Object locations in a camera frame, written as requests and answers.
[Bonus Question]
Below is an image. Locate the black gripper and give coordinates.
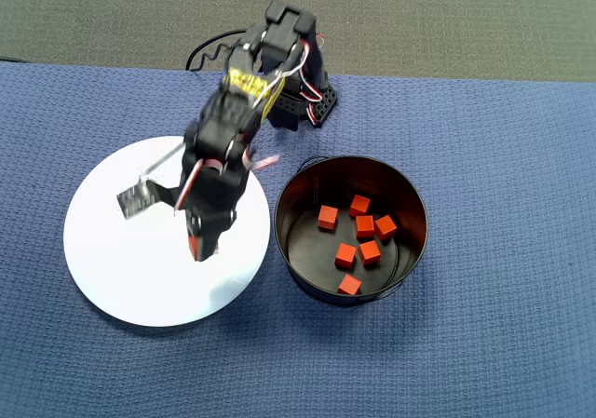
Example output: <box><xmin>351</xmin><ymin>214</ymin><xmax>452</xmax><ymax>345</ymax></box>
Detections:
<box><xmin>178</xmin><ymin>155</ymin><xmax>251</xmax><ymax>263</ymax></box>

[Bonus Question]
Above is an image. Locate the white round plate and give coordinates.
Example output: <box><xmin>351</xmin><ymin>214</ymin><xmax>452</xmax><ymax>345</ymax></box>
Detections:
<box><xmin>62</xmin><ymin>135</ymin><xmax>272</xmax><ymax>329</ymax></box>

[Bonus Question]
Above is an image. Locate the black metal bucket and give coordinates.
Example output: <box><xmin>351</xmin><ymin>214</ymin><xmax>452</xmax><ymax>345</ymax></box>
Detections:
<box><xmin>273</xmin><ymin>155</ymin><xmax>429</xmax><ymax>308</ymax></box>

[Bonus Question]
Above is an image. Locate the blue woven table cloth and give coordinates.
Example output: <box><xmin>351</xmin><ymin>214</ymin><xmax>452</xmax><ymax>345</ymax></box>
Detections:
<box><xmin>0</xmin><ymin>61</ymin><xmax>596</xmax><ymax>418</ymax></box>

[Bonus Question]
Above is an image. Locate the white red servo wire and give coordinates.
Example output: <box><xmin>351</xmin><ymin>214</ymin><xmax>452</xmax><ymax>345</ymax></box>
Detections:
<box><xmin>241</xmin><ymin>150</ymin><xmax>281</xmax><ymax>173</ymax></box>
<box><xmin>174</xmin><ymin>156</ymin><xmax>224</xmax><ymax>214</ymax></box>

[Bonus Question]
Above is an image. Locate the small wrist camera board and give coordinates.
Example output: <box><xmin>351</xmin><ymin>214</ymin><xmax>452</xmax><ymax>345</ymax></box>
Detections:
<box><xmin>115</xmin><ymin>178</ymin><xmax>181</xmax><ymax>222</ymax></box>

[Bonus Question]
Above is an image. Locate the thin black camera cable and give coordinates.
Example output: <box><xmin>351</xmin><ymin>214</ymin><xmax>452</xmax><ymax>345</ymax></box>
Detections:
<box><xmin>139</xmin><ymin>142</ymin><xmax>186</xmax><ymax>180</ymax></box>

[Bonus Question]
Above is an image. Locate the black base cable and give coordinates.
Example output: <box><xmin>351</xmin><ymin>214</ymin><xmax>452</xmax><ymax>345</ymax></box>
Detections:
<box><xmin>195</xmin><ymin>40</ymin><xmax>238</xmax><ymax>73</ymax></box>
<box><xmin>184</xmin><ymin>27</ymin><xmax>251</xmax><ymax>72</ymax></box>

